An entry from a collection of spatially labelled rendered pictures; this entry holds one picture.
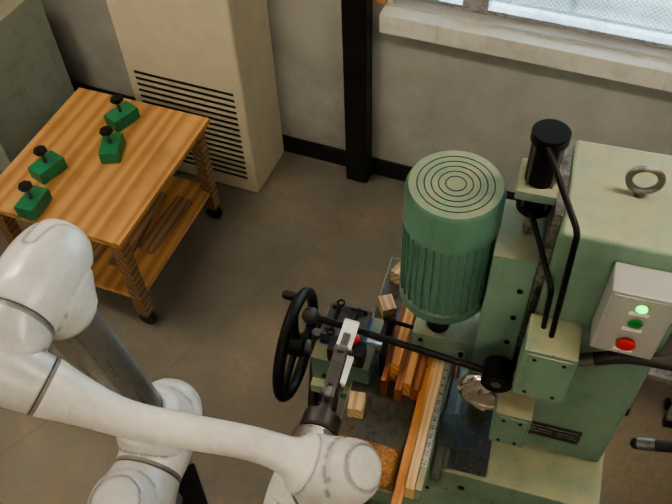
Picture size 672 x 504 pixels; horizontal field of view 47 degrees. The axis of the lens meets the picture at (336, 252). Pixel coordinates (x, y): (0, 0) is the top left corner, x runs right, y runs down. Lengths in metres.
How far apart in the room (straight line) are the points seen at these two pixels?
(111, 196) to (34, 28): 1.04
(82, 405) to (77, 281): 0.21
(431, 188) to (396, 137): 1.92
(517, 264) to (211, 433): 0.59
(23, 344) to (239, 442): 0.37
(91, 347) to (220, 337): 1.49
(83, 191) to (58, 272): 1.48
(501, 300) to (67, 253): 0.77
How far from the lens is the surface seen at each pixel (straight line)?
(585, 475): 1.83
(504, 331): 1.54
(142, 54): 3.14
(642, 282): 1.26
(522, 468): 1.81
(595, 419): 1.68
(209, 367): 2.88
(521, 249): 1.38
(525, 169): 1.32
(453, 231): 1.30
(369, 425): 1.71
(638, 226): 1.27
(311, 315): 1.51
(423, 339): 1.68
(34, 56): 3.57
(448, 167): 1.37
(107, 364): 1.53
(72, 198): 2.79
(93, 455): 2.82
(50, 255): 1.34
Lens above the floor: 2.43
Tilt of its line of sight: 51 degrees down
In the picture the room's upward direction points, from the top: 3 degrees counter-clockwise
